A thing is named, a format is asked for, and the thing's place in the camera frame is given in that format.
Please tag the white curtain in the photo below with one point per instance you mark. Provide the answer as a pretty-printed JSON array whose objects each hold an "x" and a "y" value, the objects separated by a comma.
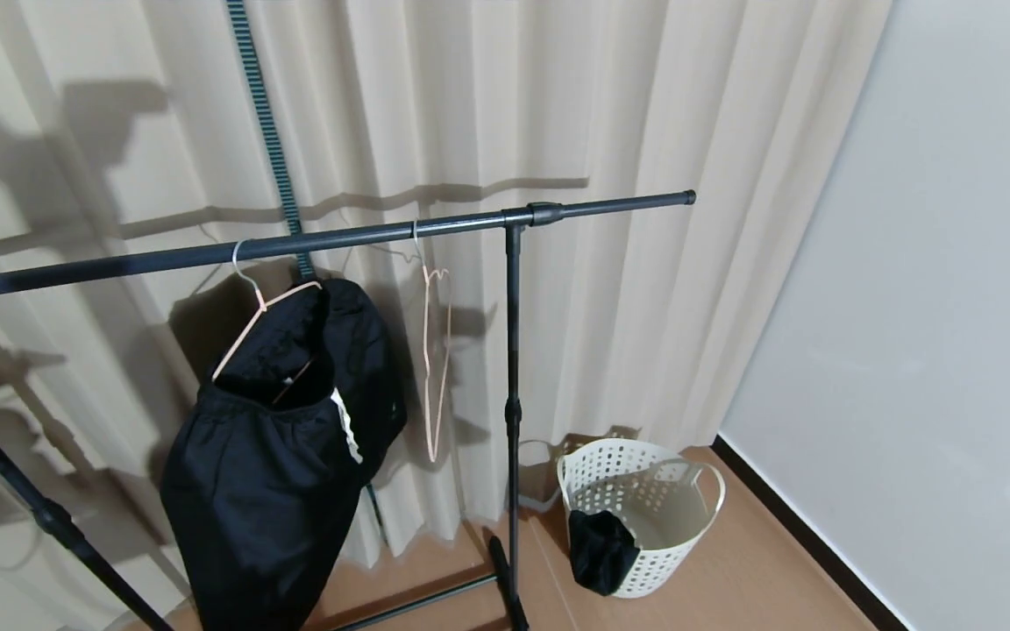
[{"x": 645, "y": 175}]

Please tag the black shorts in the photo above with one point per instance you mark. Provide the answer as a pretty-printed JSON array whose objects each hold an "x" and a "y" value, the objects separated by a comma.
[{"x": 268, "y": 508}]

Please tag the black clothes rack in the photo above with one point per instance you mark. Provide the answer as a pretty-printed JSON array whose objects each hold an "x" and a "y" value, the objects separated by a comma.
[{"x": 514, "y": 350}]

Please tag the black garment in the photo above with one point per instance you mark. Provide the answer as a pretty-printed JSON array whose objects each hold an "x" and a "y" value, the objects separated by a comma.
[{"x": 601, "y": 552}]

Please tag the white laundry basket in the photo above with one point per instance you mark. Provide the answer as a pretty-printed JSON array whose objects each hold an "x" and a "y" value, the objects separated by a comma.
[{"x": 680, "y": 526}]

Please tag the pink clothes hanger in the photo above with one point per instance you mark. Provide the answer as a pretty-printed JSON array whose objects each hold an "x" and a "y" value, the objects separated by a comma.
[
  {"x": 238, "y": 344},
  {"x": 427, "y": 368}
]

